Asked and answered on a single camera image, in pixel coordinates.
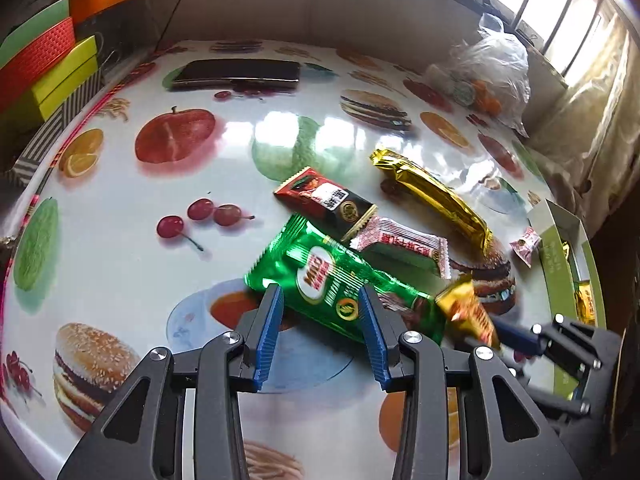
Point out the fruit printed tablecloth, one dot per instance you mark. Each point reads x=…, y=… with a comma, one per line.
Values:
x=150, y=270

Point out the green cardboard box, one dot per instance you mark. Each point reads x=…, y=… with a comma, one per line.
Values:
x=555, y=270

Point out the green flat box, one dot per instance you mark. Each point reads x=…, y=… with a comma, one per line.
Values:
x=32, y=32

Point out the white snack packet red print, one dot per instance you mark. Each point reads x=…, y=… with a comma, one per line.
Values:
x=400, y=245

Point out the gold orange snack packet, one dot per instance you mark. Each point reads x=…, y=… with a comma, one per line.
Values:
x=467, y=307

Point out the small pink candy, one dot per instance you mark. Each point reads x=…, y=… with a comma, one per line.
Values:
x=525, y=245

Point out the red textured box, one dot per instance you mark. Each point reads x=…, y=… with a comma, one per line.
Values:
x=37, y=67

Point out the barred window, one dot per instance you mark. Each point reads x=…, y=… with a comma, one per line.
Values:
x=545, y=5

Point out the long gold snack bar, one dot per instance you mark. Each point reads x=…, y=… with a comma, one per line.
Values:
x=430, y=195

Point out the yellow cartoon print snack packet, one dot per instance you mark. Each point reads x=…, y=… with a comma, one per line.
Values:
x=584, y=302

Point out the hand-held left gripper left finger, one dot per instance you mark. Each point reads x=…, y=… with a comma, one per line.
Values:
x=267, y=335

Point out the clear plastic bag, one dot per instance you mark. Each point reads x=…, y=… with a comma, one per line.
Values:
x=495, y=55

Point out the cream patterned curtain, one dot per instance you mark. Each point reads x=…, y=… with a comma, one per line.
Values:
x=590, y=110

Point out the black smartphone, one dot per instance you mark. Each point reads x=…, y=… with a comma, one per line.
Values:
x=235, y=72

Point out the black white striped box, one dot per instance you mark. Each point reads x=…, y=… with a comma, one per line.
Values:
x=55, y=130

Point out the red black snack bar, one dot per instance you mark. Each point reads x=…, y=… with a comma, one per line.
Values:
x=325, y=200

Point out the yellow-green box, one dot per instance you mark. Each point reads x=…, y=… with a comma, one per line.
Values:
x=65, y=80

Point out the small gold candy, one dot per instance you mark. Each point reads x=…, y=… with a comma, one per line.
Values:
x=565, y=251

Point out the green snack packet red logo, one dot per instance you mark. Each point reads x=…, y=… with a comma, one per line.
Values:
x=320, y=280

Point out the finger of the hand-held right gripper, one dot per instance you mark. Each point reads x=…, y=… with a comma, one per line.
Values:
x=560, y=395
x=522, y=339

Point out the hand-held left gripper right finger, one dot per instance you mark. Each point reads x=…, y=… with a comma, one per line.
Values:
x=375, y=340

